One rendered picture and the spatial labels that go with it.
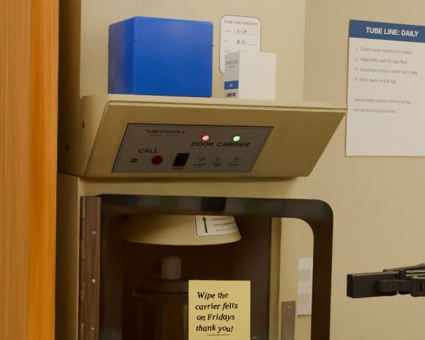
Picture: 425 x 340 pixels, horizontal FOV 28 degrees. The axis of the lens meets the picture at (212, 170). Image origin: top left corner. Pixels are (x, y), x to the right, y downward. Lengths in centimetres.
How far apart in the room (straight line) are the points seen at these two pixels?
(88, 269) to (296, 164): 31
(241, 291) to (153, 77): 29
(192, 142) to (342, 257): 79
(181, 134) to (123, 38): 13
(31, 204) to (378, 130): 98
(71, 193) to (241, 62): 27
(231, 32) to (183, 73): 17
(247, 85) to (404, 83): 81
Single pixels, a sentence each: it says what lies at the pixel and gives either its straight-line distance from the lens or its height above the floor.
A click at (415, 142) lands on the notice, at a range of 184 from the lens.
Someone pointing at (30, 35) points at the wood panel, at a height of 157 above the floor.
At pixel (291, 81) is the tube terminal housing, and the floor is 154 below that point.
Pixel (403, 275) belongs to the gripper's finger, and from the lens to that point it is 114.
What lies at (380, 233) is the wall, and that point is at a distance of 181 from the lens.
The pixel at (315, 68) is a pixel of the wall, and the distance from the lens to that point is 171.
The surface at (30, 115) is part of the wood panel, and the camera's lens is 96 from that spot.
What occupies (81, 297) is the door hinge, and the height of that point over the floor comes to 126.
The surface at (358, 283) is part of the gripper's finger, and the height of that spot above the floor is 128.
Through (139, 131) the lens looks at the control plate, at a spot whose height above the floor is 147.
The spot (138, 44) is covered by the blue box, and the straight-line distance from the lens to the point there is 98.
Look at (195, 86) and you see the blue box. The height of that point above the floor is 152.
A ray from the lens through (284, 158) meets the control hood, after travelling 112.
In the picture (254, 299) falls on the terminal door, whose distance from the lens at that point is 106.
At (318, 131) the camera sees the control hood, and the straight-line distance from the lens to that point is 110.
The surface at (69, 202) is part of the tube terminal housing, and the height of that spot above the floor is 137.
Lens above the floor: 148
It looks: 3 degrees down
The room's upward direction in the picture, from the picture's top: 1 degrees clockwise
